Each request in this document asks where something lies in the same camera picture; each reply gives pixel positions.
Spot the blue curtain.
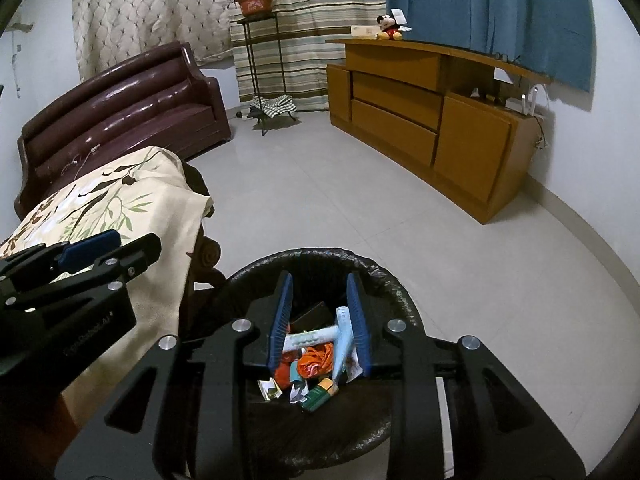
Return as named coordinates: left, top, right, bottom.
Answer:
left=384, top=0, right=596, bottom=93

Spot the black metal plant stand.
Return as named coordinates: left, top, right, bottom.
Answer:
left=236, top=11, right=301, bottom=137

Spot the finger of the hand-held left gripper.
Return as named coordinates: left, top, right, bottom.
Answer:
left=0, top=232, right=162, bottom=321
left=0, top=229, right=122, bottom=293

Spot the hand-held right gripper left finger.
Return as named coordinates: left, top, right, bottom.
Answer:
left=54, top=270, right=295, bottom=480

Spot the striped curtain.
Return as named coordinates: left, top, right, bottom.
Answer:
left=222, top=0, right=388, bottom=111

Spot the floral printed blanket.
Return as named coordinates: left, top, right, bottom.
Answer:
left=0, top=146, right=215, bottom=406

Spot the white cable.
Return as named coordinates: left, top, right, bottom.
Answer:
left=60, top=146, right=101, bottom=176

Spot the white wrapper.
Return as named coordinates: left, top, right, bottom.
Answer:
left=257, top=377, right=283, bottom=403

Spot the trash bin with black bag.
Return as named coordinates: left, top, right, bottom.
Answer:
left=212, top=247, right=421, bottom=476

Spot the beige patterned curtain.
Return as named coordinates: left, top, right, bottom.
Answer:
left=71, top=0, right=236, bottom=81

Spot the person's left forearm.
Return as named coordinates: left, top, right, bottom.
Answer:
left=0, top=375, right=87, bottom=480

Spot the wall pipe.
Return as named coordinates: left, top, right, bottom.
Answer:
left=10, top=20, right=26, bottom=98

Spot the brown leather sofa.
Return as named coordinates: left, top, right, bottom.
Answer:
left=14, top=41, right=232, bottom=221

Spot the wooden cabinet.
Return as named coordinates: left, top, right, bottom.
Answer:
left=325, top=37, right=553, bottom=225

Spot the mouse plush toy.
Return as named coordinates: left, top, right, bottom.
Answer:
left=376, top=8, right=412, bottom=42

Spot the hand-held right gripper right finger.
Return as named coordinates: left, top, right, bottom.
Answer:
left=345, top=271, right=587, bottom=480

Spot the checked cloth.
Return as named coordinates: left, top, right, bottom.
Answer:
left=250, top=94, right=296, bottom=118

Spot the white box with blue print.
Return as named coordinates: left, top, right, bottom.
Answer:
left=332, top=306, right=358, bottom=383

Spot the white router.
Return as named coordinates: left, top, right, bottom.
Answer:
left=505, top=87, right=541, bottom=118

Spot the green bottle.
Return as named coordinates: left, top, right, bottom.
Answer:
left=300, top=377, right=341, bottom=413

